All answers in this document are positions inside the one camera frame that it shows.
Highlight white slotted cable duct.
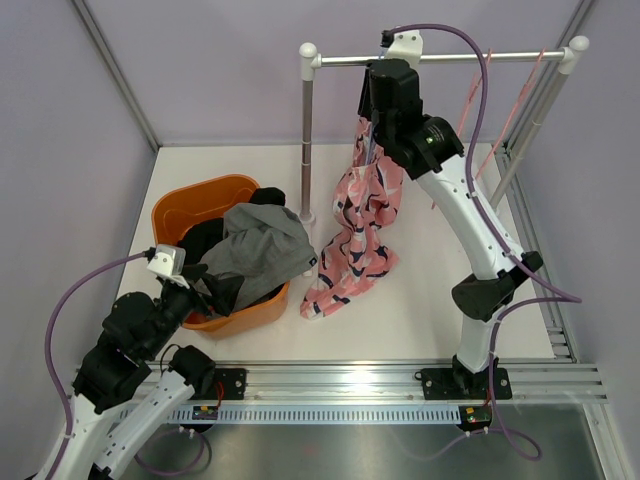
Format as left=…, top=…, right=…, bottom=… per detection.
left=167, top=405, right=461, bottom=425

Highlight blue wire hanger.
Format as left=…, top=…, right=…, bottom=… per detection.
left=365, top=47, right=387, bottom=166

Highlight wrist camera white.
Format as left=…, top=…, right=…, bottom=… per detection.
left=381, top=30, right=424, bottom=68
left=147, top=244, right=189, bottom=289

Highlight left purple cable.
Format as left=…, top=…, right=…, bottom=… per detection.
left=43, top=247, right=214, bottom=474

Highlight black shorts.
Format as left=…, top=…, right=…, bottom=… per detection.
left=177, top=187, right=286, bottom=265

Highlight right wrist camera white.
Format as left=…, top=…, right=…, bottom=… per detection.
left=381, top=30, right=424, bottom=68

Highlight orange plastic basket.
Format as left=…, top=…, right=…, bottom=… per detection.
left=151, top=174, right=289, bottom=339

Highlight pink hanger of grey shorts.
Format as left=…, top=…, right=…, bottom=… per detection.
left=456, top=70, right=482, bottom=137

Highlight grey shorts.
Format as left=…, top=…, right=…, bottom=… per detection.
left=201, top=203, right=318, bottom=311

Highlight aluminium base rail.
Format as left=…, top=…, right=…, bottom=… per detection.
left=216, top=360, right=608, bottom=404

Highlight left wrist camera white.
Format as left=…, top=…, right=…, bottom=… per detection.
left=147, top=244, right=189, bottom=289

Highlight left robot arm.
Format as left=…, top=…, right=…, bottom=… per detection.
left=35, top=265, right=246, bottom=479

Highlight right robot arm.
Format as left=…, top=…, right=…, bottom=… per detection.
left=360, top=59, right=543, bottom=399

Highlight pink hanger of black shorts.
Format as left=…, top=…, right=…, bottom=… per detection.
left=429, top=45, right=549, bottom=211

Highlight silver clothes rack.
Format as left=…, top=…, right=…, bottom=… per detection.
left=298, top=34, right=591, bottom=234

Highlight pink navy patterned shorts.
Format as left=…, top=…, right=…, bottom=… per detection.
left=300, top=117, right=404, bottom=320

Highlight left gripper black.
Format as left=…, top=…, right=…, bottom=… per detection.
left=143, top=264, right=244, bottom=358

